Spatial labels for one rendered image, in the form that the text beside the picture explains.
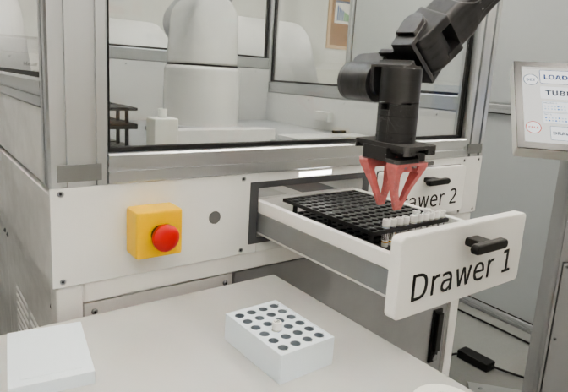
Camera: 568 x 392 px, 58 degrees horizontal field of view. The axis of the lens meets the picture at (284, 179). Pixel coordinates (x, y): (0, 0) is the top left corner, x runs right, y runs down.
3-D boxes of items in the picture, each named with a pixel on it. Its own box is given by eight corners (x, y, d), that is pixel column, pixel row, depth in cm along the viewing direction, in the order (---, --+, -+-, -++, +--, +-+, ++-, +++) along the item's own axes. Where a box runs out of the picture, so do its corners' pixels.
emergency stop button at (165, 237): (181, 251, 74) (182, 224, 74) (155, 255, 72) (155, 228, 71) (172, 244, 77) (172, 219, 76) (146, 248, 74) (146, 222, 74)
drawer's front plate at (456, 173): (461, 209, 125) (466, 165, 123) (379, 224, 108) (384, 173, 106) (455, 208, 126) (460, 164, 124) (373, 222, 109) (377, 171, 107)
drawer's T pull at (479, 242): (508, 247, 71) (510, 238, 70) (477, 257, 66) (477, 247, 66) (484, 240, 73) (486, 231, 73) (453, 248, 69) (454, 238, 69)
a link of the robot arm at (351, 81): (428, 11, 70) (450, 54, 75) (364, 14, 79) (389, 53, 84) (385, 78, 67) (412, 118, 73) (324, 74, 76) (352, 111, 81)
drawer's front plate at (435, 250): (516, 279, 81) (527, 212, 79) (393, 322, 64) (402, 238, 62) (505, 274, 83) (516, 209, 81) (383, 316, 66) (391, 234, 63)
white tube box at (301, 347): (332, 364, 65) (335, 336, 64) (279, 385, 59) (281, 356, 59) (274, 323, 74) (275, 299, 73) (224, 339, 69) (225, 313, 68)
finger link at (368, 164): (385, 198, 81) (390, 139, 79) (421, 209, 75) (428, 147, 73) (353, 203, 77) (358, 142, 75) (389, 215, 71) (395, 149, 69)
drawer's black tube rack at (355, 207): (444, 254, 85) (449, 217, 84) (369, 274, 75) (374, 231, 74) (351, 220, 103) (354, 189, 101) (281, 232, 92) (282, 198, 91)
